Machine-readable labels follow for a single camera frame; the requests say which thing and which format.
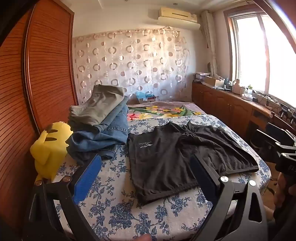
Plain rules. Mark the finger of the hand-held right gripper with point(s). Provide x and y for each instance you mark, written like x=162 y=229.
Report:
x=266 y=141

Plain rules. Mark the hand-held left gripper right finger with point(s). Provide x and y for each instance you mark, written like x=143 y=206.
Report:
x=204 y=172

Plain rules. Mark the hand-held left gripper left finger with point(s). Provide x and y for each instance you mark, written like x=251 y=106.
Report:
x=87 y=178

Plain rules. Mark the black pants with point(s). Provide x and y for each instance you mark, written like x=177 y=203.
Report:
x=161 y=162

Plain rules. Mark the olive green pants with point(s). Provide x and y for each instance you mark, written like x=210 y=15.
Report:
x=101 y=106

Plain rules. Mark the wooden chair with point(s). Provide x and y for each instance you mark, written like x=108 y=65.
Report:
x=281 y=121

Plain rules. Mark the blue floral bedspread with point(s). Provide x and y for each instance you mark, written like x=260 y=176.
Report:
x=111 y=204

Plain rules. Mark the yellow plush toy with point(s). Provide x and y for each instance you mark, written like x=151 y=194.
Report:
x=48 y=153

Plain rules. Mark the blue jeans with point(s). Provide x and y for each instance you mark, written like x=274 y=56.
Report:
x=111 y=136

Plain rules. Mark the wooden cabinet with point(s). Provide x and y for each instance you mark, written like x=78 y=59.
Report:
x=222 y=104

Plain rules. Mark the white plastic bottle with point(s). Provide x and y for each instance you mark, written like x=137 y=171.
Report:
x=236 y=86

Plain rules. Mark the colourful floral blanket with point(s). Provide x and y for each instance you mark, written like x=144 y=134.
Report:
x=161 y=110

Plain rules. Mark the open cardboard box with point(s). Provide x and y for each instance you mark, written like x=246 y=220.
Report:
x=214 y=81

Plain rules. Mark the small cardboard box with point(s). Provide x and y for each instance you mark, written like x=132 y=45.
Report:
x=149 y=100

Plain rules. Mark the stack of papers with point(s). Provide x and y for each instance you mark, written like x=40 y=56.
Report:
x=201 y=76

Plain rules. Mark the window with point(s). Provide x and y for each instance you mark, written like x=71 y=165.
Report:
x=249 y=51

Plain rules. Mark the blue plastic bag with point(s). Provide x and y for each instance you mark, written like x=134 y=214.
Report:
x=142 y=94

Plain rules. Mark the white window curtain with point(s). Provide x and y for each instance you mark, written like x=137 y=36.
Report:
x=209 y=41

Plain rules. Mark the wooden slatted wardrobe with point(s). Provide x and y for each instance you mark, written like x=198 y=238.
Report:
x=46 y=69

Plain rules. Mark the circle patterned sheer curtain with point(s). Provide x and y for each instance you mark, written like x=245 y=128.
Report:
x=129 y=58

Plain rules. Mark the white air conditioner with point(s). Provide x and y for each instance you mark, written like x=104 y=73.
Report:
x=177 y=14

